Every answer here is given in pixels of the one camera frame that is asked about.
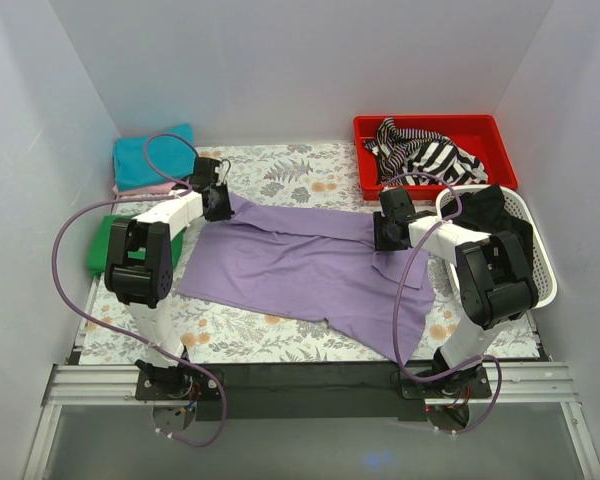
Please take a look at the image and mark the lilac purple t shirt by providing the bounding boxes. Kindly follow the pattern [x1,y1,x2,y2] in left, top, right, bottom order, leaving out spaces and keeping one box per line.
[176,194,435,360]

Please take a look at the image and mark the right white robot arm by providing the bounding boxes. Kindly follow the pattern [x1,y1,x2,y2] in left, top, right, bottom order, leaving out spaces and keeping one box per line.
[373,187,538,398]

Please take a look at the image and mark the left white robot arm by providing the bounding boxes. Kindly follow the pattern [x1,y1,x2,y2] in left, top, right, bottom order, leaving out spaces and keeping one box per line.
[104,157,233,400]

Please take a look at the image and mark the teal folded t shirt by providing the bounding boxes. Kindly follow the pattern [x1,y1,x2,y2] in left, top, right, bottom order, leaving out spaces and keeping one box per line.
[113,136,197,192]

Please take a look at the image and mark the black white striped shirt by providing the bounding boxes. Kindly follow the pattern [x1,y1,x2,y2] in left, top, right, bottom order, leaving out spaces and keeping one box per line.
[363,117,489,185]

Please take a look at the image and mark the pink folded t shirt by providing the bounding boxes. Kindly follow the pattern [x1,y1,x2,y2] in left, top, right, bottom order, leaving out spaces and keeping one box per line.
[112,182,175,196]

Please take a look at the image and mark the floral patterned table cloth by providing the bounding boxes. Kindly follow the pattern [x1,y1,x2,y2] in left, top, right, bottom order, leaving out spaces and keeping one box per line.
[76,143,541,365]

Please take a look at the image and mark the black garment in basket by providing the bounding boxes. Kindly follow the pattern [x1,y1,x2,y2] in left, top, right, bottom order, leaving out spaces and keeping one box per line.
[453,185,534,267]

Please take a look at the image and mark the red plastic bin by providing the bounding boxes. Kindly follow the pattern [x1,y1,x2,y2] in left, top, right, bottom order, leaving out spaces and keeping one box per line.
[353,115,518,200]

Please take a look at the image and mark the green folded t shirt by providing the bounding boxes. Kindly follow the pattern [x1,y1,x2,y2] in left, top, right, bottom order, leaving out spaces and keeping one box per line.
[86,215,185,277]

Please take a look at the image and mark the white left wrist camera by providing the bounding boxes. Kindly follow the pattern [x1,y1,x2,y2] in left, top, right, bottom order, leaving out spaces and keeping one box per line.
[218,159,231,183]

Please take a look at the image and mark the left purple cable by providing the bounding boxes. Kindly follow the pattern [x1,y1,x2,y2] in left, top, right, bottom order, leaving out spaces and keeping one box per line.
[52,133,229,448]

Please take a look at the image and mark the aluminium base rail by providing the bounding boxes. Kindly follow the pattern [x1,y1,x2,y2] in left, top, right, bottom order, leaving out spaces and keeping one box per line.
[25,362,600,479]

